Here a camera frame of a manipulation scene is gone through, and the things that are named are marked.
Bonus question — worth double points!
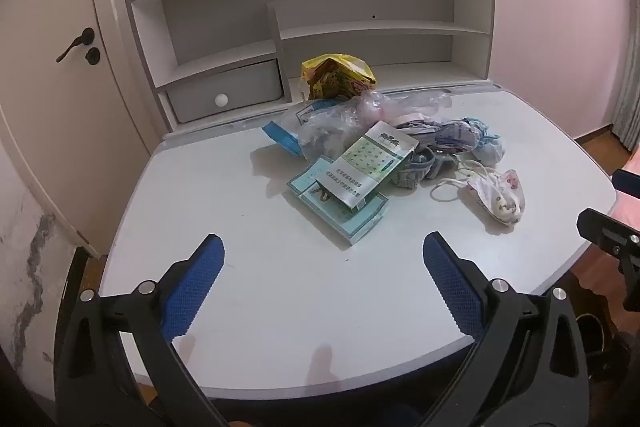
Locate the grey curtain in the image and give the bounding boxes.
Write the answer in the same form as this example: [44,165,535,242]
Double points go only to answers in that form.
[612,69,640,154]

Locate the dark door handle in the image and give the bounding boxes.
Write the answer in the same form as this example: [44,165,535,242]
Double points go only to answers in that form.
[56,28,96,64]

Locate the teal flat box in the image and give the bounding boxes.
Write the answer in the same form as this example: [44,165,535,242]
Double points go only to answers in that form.
[286,157,390,248]

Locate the white door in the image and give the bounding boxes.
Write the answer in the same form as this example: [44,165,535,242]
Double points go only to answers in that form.
[0,0,168,259]

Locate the light blue face mask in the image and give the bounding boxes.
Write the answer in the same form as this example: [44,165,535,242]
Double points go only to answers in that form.
[465,117,506,166]

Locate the pink blanket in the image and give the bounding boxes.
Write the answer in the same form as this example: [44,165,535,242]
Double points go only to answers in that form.
[570,192,640,308]

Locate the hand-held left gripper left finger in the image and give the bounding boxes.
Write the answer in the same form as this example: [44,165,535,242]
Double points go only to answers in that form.
[55,233,231,427]

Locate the dark shoe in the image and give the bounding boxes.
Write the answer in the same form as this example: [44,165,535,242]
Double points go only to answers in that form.
[574,314,637,384]

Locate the blue packet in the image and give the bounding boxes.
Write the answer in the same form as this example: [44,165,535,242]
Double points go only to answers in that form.
[262,121,307,157]

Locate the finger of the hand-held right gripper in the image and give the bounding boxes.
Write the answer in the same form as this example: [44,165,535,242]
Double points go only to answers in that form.
[576,207,640,313]
[612,168,640,198]

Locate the plaid face mask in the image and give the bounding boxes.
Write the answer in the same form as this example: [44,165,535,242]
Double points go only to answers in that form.
[391,149,457,190]

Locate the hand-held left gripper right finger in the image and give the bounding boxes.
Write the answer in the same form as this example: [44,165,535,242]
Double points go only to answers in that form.
[423,231,592,427]

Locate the grey drawer with white knob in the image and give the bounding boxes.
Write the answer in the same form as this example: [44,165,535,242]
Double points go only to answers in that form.
[165,59,282,124]

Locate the yellow snack bag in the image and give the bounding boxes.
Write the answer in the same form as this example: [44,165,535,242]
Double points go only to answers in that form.
[300,53,377,100]

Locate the white desk hutch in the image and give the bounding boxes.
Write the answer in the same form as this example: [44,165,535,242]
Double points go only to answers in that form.
[122,0,496,142]

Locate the clear plastic bag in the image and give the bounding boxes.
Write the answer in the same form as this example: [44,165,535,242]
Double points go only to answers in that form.
[280,89,453,158]

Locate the green and white carton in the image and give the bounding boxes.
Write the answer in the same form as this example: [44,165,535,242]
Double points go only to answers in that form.
[315,122,420,212]

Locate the white printed face mask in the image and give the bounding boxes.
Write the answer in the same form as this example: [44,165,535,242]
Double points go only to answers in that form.
[430,158,526,226]

